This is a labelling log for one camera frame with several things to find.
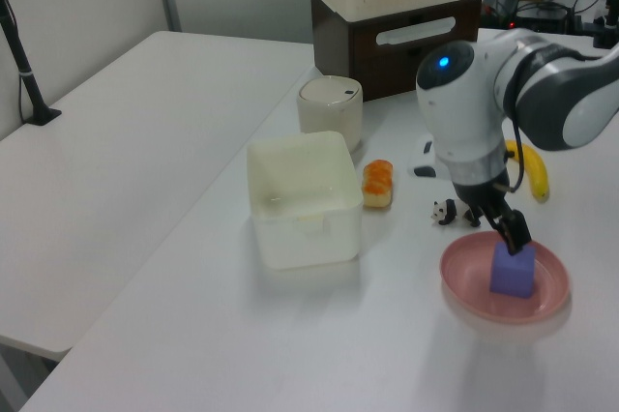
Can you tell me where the white square plastic bin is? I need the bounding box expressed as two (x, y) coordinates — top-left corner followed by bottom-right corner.
(246, 130), (366, 271)

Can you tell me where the black camera stand pole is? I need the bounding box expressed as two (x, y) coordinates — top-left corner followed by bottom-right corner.
(0, 0), (63, 128)

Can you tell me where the yellow toy banana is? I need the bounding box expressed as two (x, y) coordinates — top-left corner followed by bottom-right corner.
(503, 138), (551, 203)

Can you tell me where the pink plate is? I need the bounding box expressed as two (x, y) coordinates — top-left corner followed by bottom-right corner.
(438, 230), (573, 328)

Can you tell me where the dark brown wooden box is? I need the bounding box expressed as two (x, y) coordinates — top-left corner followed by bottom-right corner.
(309, 0), (483, 103)

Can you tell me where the toy shrimp sushi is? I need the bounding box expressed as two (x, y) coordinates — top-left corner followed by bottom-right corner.
(362, 159), (396, 211)

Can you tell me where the black electronics box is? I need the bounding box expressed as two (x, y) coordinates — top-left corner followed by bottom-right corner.
(514, 2), (571, 35)

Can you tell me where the toy panda figure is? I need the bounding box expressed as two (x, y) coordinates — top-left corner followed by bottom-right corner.
(430, 197), (483, 229)

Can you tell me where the black desk clamp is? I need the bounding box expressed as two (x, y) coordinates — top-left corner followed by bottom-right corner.
(591, 0), (619, 49)

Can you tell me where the purple cube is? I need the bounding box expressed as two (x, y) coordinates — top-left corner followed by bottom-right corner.
(488, 242), (538, 300)

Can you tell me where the beige round trash can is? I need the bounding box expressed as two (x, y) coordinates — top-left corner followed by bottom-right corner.
(295, 74), (365, 154)

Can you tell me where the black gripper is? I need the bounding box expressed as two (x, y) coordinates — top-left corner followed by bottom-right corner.
(453, 171), (534, 257)

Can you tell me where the white drawer handle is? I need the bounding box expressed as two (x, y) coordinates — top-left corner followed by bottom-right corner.
(375, 15), (457, 47)

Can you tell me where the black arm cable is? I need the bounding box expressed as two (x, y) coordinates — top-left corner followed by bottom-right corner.
(502, 119), (527, 191)

